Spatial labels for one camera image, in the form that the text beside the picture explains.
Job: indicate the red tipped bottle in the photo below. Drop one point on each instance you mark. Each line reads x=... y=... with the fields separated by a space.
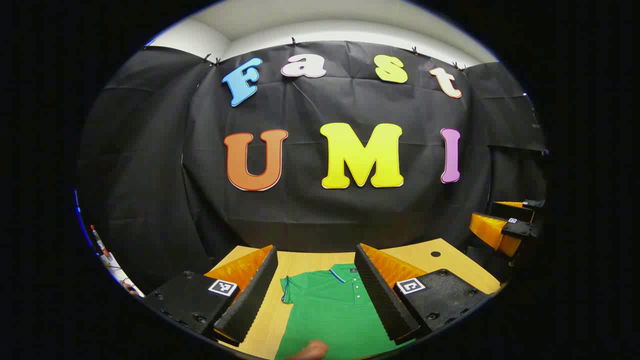
x=98 y=241

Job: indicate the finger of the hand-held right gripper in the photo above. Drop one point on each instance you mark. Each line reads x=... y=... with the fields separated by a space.
x=512 y=212
x=492 y=232

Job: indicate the black backdrop cloth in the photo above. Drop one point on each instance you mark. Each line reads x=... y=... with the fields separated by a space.
x=300 y=215

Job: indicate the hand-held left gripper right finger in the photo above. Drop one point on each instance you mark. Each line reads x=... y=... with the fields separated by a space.
x=382 y=300

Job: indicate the white device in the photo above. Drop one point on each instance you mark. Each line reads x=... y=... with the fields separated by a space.
x=119 y=272

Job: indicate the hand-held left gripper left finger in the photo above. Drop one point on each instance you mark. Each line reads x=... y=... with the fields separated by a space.
x=250 y=300

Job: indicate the green T-shirt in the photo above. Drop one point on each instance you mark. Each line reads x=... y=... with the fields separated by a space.
x=330 y=310

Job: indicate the white blue edged panel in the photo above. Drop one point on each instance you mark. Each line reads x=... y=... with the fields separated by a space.
x=82 y=220

